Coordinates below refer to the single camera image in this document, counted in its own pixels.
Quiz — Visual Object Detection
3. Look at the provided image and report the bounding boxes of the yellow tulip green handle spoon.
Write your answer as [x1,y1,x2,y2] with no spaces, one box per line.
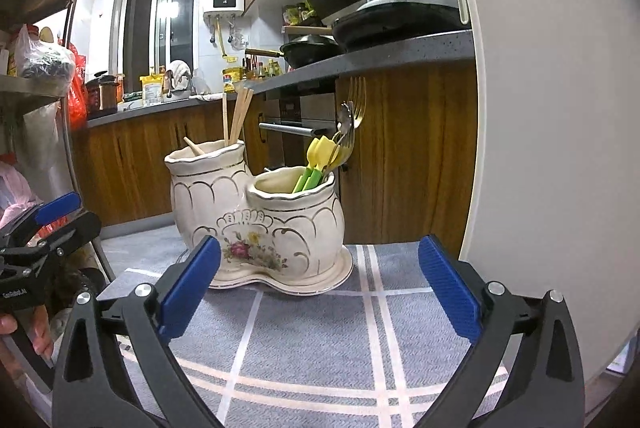
[303,136,336,191]

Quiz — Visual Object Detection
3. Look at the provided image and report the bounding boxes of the silver flower head spoon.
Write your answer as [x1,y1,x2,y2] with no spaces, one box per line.
[331,100,355,160]

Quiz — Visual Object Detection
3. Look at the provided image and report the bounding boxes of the kitchen window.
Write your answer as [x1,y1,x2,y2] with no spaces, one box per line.
[117,0,198,93]

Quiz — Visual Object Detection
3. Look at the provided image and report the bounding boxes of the grey kitchen countertop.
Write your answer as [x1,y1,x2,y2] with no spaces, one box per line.
[87,30,475,130]

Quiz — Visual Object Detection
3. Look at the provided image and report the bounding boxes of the person's left hand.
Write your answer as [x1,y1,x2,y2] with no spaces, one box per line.
[1,305,54,359]

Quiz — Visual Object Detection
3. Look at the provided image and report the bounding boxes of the pink plastic bag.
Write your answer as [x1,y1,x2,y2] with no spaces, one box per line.
[1,162,42,226]

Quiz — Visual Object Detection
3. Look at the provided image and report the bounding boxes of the red plastic bag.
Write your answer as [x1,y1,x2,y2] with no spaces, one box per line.
[67,43,88,131]

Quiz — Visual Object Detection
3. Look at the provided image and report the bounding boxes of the clear plastic bag on shelf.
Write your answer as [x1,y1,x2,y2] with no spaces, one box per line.
[14,24,75,97]

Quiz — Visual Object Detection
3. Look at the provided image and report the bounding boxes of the white floral ceramic utensil holder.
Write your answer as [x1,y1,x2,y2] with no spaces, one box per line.
[164,141,354,297]

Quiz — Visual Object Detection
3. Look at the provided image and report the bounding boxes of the metal storage shelf rack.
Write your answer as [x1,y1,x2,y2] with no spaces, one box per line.
[0,0,116,284]

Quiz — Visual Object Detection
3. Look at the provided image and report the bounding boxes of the wooden chopstick bundle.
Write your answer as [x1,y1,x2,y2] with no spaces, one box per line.
[221,88,254,146]

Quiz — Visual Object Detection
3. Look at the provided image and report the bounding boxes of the small black frying pan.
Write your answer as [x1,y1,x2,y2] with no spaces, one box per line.
[245,34,342,69]

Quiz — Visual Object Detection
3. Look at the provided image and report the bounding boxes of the gold metal fork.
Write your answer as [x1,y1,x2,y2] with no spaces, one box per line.
[326,76,368,171]

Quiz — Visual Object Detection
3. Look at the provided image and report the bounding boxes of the large black wok with lid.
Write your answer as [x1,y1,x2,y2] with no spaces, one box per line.
[281,0,470,53]

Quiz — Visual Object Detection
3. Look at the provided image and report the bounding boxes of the white refrigerator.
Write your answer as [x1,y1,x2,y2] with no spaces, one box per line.
[461,0,639,378]

